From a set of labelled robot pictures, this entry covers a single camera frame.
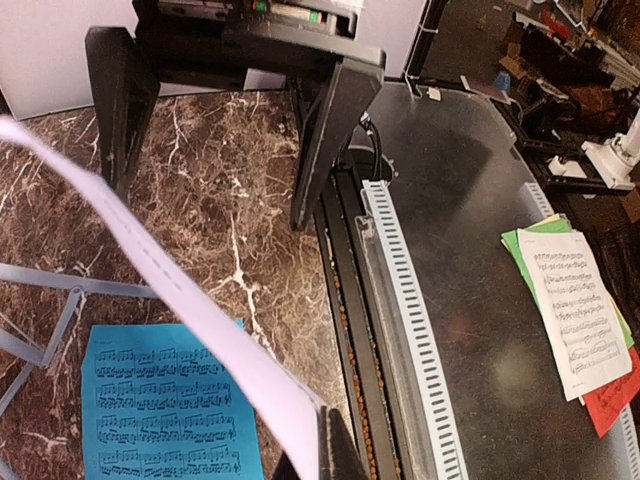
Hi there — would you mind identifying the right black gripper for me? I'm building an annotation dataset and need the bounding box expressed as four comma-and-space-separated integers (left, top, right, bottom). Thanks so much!
85, 1, 386, 231

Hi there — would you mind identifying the red paper sheet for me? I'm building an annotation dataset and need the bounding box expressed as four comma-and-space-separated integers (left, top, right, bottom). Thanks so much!
583, 347, 639, 438

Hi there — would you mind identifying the purple sheet music page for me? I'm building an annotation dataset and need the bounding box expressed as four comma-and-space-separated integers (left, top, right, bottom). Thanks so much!
1, 116, 324, 448

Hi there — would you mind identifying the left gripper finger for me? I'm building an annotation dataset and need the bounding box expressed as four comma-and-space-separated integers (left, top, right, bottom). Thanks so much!
272, 407, 368, 480

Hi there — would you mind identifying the blue sheet music page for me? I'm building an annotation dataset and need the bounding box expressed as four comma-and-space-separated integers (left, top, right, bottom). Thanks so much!
81, 324, 264, 479

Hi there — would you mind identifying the white sheet music page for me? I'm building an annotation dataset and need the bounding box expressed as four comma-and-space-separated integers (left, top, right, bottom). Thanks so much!
531, 231, 632, 401

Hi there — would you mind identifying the green paper sheet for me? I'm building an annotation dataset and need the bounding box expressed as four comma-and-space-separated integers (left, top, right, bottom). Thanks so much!
501, 214, 573, 305

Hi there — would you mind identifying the grey slotted cable duct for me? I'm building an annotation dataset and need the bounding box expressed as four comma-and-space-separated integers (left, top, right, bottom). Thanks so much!
356, 180, 468, 479

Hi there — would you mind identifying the white perforated music stand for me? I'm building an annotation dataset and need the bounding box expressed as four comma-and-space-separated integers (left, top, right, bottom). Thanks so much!
1, 263, 157, 411

